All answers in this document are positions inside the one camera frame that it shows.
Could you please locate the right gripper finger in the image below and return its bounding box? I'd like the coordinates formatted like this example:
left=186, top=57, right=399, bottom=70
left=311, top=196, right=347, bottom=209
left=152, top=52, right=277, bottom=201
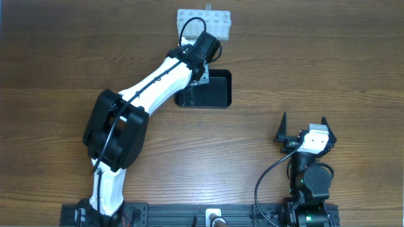
left=321, top=116, right=338, bottom=143
left=276, top=112, right=288, bottom=137

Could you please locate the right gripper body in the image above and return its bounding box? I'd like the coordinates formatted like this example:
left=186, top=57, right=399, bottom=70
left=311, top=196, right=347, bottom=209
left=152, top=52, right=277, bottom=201
left=273, top=134, right=338, bottom=158

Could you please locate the black tray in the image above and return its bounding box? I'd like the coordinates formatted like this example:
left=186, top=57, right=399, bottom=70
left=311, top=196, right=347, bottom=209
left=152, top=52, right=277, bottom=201
left=175, top=68, right=233, bottom=110

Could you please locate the white test tube rack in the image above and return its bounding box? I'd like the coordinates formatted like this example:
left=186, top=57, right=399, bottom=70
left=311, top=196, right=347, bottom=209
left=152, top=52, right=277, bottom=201
left=175, top=8, right=233, bottom=45

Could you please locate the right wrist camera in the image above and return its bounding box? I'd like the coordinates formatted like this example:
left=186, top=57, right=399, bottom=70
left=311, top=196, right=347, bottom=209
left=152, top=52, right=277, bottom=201
left=298, top=123, right=330, bottom=155

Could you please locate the black cable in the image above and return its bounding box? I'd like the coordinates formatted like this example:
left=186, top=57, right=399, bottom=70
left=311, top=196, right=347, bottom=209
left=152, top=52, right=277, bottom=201
left=92, top=16, right=223, bottom=173
left=254, top=145, right=302, bottom=227

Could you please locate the mounting rail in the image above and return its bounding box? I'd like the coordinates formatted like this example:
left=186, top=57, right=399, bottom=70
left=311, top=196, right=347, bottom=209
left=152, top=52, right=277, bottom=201
left=59, top=202, right=341, bottom=227

